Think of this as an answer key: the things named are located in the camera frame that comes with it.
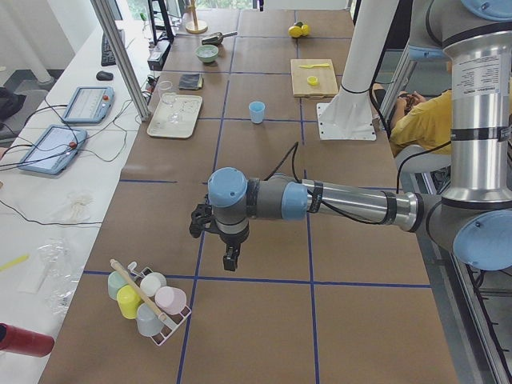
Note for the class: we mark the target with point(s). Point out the yellow lemon slice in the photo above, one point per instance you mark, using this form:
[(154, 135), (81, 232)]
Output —
[(313, 81)]

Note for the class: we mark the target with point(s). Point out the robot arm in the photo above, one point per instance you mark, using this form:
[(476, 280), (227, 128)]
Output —
[(472, 218)]

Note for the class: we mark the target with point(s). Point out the yellow lemon left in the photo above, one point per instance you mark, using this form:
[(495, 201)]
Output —
[(295, 31)]

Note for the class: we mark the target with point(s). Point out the yellow lemon upper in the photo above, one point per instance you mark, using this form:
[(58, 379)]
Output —
[(305, 30)]

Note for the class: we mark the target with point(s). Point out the wooden cup tree stand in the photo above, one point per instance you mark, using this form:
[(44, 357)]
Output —
[(195, 25)]

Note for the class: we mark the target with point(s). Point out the pink plastic cup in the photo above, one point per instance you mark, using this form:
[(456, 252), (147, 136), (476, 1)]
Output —
[(171, 300)]

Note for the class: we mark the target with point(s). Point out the white plastic cup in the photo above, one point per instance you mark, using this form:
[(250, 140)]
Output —
[(151, 283)]

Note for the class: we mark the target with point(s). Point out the light blue plastic cup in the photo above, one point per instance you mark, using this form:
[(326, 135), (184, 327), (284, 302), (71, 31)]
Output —
[(257, 111)]

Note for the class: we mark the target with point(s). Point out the grey blue plastic cup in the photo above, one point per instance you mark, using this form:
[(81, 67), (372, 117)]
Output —
[(147, 321)]

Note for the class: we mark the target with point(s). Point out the yellow plastic cup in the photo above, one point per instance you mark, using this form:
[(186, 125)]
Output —
[(128, 302)]

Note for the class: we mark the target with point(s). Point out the green plastic cup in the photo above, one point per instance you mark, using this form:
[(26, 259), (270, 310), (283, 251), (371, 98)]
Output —
[(114, 283)]

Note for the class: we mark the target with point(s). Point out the steel ice scoop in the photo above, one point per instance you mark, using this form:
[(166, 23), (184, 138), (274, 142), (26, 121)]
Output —
[(217, 38)]

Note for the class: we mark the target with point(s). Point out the green bowl of ice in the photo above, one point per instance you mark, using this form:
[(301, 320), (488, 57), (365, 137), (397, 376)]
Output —
[(207, 53)]

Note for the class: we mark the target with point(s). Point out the yellow plastic knife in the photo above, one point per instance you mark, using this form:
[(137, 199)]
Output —
[(315, 65)]

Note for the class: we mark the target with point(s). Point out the bamboo cutting board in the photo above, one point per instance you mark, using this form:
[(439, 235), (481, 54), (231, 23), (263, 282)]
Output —
[(327, 87)]

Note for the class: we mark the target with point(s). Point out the grey folded cloth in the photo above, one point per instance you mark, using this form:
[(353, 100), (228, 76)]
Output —
[(190, 82)]

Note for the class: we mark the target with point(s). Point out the clear wine glass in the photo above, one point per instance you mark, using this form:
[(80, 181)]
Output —
[(167, 94)]

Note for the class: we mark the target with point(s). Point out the cream bear serving tray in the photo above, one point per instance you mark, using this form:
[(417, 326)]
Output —
[(188, 107)]

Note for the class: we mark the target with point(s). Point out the black keyboard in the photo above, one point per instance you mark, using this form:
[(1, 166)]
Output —
[(107, 54)]

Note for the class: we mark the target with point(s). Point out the black computer mouse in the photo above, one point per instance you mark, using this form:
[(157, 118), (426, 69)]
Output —
[(104, 76)]

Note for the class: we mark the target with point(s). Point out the teach pendant far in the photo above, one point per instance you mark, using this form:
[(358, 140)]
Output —
[(89, 105)]

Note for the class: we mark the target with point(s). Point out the teach pendant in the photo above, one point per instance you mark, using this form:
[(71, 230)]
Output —
[(89, 105), (54, 150)]

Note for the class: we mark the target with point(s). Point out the person in yellow shirt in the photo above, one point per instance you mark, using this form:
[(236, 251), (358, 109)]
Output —
[(417, 121)]

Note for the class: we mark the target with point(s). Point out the teach pendant near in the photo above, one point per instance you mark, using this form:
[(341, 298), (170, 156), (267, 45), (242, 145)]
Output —
[(54, 150)]

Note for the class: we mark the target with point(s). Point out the red bottle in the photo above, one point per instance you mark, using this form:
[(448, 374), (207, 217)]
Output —
[(21, 341)]

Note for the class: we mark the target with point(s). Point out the white wire cup rack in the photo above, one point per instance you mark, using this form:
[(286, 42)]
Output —
[(133, 277)]

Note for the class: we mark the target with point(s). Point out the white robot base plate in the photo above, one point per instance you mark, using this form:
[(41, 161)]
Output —
[(337, 122)]

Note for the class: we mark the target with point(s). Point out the aluminium frame post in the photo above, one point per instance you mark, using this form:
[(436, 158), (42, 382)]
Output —
[(105, 17)]

